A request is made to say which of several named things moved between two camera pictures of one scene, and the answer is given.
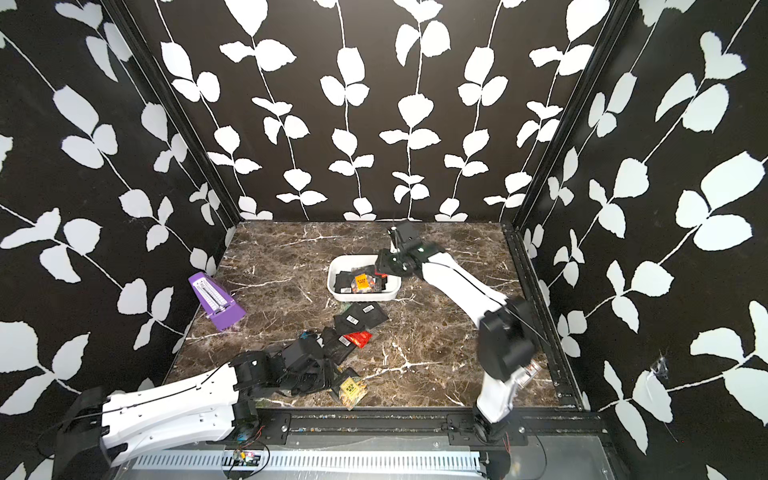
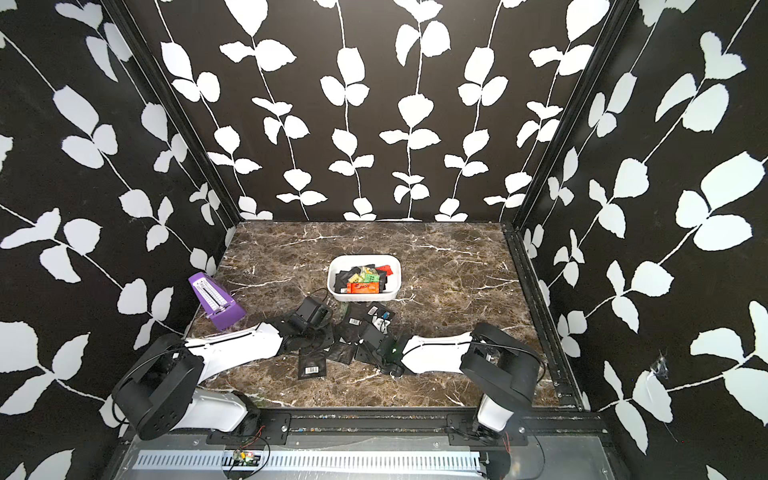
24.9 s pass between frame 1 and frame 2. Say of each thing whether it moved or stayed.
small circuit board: stayed
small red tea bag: moved
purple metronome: stayed
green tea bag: moved
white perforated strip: stayed
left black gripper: moved
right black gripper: moved
